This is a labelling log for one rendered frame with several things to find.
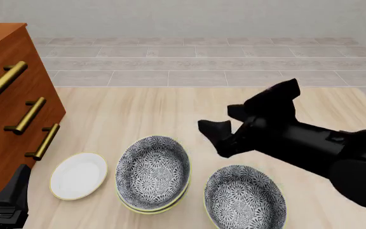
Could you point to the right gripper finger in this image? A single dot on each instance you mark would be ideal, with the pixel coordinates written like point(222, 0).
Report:
point(240, 112)
point(214, 130)

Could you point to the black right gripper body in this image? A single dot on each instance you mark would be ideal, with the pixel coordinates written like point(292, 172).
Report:
point(241, 138)

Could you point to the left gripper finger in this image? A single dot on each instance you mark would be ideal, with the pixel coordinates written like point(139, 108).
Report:
point(16, 188)

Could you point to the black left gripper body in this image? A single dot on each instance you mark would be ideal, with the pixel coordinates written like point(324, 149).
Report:
point(5, 218)

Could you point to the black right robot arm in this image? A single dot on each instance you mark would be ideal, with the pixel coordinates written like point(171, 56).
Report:
point(313, 143)

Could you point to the black white patterned bowl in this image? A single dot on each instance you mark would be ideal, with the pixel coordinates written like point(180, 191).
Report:
point(151, 211)
point(243, 200)
point(152, 171)

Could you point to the white plate with yellow rim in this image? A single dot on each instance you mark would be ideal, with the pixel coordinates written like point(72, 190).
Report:
point(78, 176)

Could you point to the brown wooden cabinet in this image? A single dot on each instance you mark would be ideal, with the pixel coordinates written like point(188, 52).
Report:
point(41, 91)

